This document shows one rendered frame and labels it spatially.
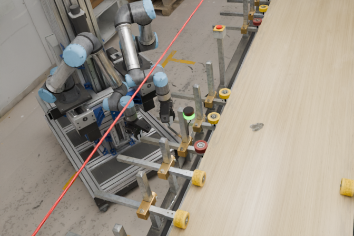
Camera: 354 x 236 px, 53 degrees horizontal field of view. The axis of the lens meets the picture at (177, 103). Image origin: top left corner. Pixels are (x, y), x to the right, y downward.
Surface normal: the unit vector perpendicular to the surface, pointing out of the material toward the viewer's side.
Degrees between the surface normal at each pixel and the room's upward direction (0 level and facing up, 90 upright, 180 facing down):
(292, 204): 0
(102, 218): 0
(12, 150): 0
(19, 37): 90
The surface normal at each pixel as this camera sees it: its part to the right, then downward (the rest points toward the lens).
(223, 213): -0.14, -0.75
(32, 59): 0.90, 0.19
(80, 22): 0.56, 0.48
